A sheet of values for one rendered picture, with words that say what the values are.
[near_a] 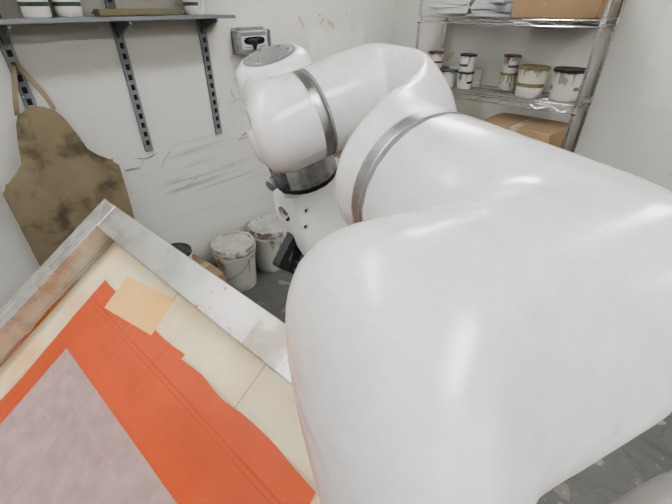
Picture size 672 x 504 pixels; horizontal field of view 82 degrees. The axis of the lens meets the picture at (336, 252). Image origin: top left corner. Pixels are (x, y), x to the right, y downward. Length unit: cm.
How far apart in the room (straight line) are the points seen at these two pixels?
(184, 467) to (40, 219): 211
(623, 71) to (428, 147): 328
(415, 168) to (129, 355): 42
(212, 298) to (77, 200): 209
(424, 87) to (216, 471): 35
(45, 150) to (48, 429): 193
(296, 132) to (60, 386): 42
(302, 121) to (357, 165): 13
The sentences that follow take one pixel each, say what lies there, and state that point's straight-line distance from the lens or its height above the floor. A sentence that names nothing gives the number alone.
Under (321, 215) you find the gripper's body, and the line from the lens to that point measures 46.
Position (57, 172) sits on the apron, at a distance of 242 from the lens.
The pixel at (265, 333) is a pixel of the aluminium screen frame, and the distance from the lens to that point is 36.
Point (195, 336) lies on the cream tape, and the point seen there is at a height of 150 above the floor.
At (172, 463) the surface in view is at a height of 144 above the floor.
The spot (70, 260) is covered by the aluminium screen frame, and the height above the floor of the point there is 150.
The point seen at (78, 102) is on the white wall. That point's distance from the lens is 244.
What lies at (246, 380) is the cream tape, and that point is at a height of 150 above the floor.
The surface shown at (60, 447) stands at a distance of 55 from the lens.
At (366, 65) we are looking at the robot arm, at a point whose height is 176.
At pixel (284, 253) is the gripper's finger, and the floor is 155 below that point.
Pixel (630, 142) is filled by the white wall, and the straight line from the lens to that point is 349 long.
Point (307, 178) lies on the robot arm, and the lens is 42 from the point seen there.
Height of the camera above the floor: 180
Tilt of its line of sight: 33 degrees down
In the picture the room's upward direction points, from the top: straight up
